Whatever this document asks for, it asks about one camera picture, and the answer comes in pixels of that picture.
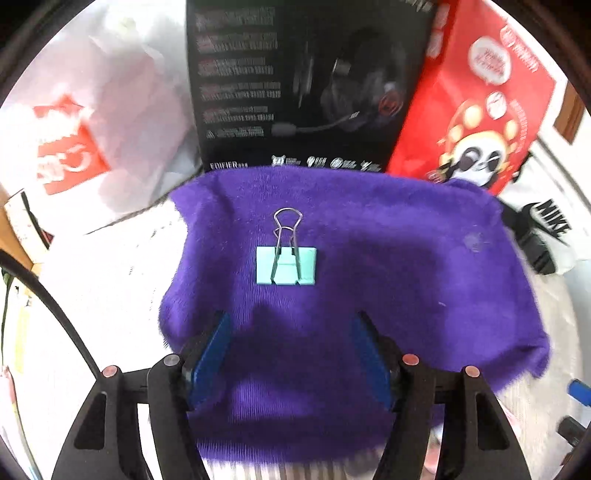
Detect teal binder clip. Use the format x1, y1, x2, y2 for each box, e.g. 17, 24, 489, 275
256, 207, 317, 286

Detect red panda paper bag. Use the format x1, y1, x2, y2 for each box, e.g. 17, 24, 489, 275
387, 1, 555, 195

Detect white Nike bag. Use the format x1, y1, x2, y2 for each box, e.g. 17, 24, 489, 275
499, 139, 590, 274

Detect purple fuzzy cloth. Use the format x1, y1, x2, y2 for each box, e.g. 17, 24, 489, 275
159, 167, 550, 463

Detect black cable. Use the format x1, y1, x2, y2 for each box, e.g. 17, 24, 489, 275
0, 250, 105, 381

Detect white red plastic bag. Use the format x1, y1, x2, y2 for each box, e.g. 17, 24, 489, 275
1, 5, 200, 233

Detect black headset box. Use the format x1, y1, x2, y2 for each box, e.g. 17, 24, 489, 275
186, 0, 438, 173

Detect black bag strap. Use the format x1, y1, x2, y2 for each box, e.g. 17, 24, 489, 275
500, 202, 558, 276

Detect clear plastic suction cup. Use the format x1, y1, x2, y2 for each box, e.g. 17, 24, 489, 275
464, 232, 490, 253

